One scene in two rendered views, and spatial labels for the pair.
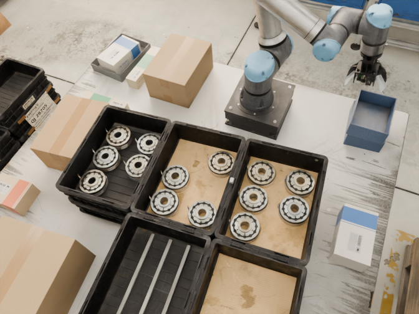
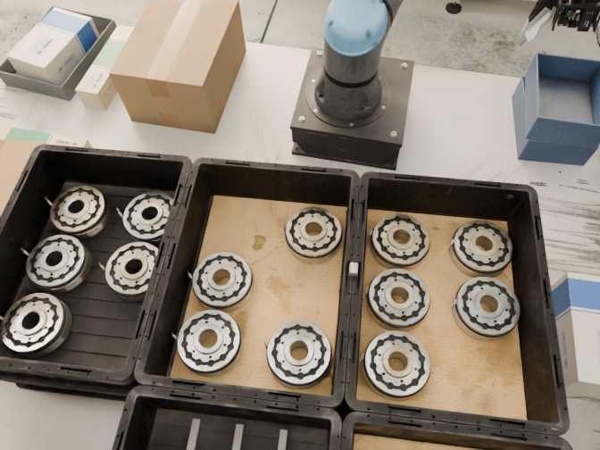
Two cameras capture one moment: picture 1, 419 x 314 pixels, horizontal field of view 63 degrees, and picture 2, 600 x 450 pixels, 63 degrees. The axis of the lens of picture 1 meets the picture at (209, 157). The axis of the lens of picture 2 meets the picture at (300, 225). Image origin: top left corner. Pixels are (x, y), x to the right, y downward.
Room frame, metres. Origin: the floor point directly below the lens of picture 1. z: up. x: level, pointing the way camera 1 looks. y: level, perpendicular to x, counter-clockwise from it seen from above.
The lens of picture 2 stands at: (0.27, 0.10, 1.63)
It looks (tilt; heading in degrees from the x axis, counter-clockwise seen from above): 61 degrees down; 344
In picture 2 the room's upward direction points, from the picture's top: 3 degrees counter-clockwise
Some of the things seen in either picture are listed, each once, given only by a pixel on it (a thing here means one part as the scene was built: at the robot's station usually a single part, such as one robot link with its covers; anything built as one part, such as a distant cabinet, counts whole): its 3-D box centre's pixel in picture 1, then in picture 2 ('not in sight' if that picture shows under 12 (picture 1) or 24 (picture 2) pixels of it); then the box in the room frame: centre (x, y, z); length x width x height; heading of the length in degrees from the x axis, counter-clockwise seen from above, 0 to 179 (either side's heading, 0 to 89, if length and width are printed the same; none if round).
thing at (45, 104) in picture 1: (41, 111); not in sight; (1.47, 0.99, 0.41); 0.31 x 0.02 x 0.16; 149
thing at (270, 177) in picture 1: (261, 172); (400, 238); (0.60, -0.18, 0.86); 0.10 x 0.10 x 0.01
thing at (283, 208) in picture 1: (294, 209); (487, 304); (0.44, -0.27, 0.86); 0.10 x 0.10 x 0.01
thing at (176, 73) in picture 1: (179, 70); (184, 61); (1.27, 0.09, 0.78); 0.30 x 0.22 x 0.16; 150
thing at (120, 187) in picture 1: (120, 160); (91, 262); (0.73, 0.34, 0.87); 0.40 x 0.30 x 0.11; 155
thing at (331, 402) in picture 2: (191, 173); (258, 268); (0.60, 0.07, 0.92); 0.40 x 0.30 x 0.02; 155
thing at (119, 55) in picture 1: (120, 56); (57, 50); (1.46, 0.40, 0.75); 0.20 x 0.12 x 0.09; 139
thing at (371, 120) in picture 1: (371, 116); (565, 99); (0.83, -0.70, 0.81); 0.20 x 0.15 x 0.07; 149
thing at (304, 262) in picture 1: (274, 195); (449, 287); (0.48, -0.20, 0.92); 0.40 x 0.30 x 0.02; 155
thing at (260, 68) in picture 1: (259, 71); (354, 34); (1.01, -0.25, 0.97); 0.13 x 0.12 x 0.14; 140
